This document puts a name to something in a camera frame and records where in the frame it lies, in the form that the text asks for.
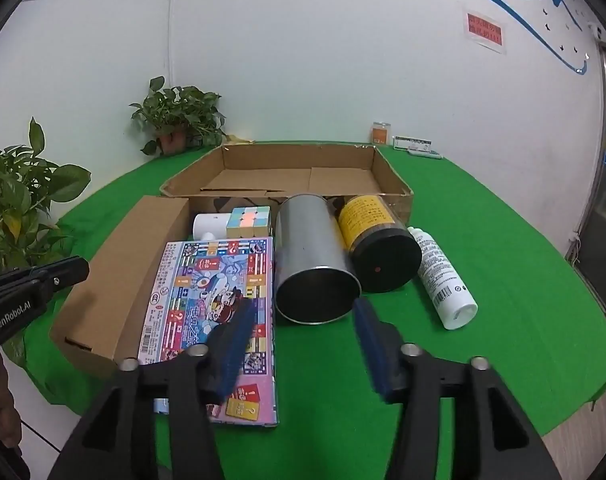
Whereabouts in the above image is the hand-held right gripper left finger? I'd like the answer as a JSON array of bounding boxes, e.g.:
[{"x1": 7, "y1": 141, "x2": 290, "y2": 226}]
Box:
[{"x1": 47, "y1": 301, "x2": 260, "y2": 480}]

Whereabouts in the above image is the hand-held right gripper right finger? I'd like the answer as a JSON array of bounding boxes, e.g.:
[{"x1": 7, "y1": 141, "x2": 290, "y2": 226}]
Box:
[{"x1": 353, "y1": 297, "x2": 566, "y2": 480}]

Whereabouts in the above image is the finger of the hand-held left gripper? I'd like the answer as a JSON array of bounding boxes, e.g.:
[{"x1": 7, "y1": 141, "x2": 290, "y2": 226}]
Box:
[{"x1": 0, "y1": 256, "x2": 90, "y2": 297}]

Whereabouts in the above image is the white spray bottle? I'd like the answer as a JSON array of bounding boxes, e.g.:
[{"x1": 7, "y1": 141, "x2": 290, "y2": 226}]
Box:
[{"x1": 407, "y1": 226, "x2": 478, "y2": 331}]

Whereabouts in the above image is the yellow label jar black lid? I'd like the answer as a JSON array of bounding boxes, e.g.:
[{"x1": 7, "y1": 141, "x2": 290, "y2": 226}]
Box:
[{"x1": 337, "y1": 195, "x2": 423, "y2": 294}]

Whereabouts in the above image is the large cardboard box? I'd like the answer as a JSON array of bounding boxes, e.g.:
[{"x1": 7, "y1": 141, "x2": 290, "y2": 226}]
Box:
[{"x1": 159, "y1": 144, "x2": 415, "y2": 226}]

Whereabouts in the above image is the colourful board game box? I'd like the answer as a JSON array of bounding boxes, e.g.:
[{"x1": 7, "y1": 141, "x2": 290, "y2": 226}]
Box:
[{"x1": 137, "y1": 236, "x2": 280, "y2": 428}]

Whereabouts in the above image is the small long cardboard box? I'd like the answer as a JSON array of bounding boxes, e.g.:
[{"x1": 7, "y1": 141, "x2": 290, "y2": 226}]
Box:
[{"x1": 50, "y1": 196, "x2": 191, "y2": 381}]

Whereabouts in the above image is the large leafy green plant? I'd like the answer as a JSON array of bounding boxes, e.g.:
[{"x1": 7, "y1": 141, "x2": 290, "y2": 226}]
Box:
[{"x1": 0, "y1": 117, "x2": 91, "y2": 361}]

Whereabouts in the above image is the silver metal can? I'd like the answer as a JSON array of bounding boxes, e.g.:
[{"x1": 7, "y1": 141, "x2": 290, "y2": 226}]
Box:
[{"x1": 274, "y1": 195, "x2": 362, "y2": 326}]

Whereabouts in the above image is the pastel puzzle cube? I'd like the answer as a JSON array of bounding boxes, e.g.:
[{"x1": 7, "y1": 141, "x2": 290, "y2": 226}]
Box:
[{"x1": 226, "y1": 206, "x2": 273, "y2": 239}]

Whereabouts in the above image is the small potted green plant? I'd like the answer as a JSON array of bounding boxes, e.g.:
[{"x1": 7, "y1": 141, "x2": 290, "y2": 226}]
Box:
[{"x1": 130, "y1": 76, "x2": 227, "y2": 156}]

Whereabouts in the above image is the white flat box by wall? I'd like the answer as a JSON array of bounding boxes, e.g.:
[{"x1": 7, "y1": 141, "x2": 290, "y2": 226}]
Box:
[{"x1": 393, "y1": 136, "x2": 432, "y2": 153}]

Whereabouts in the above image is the white wall conduit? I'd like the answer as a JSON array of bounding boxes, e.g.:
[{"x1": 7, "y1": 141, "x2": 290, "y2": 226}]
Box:
[{"x1": 165, "y1": 0, "x2": 179, "y2": 92}]

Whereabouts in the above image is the red wall sign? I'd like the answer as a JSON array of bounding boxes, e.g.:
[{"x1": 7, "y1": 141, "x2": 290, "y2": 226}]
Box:
[{"x1": 465, "y1": 9, "x2": 508, "y2": 55}]

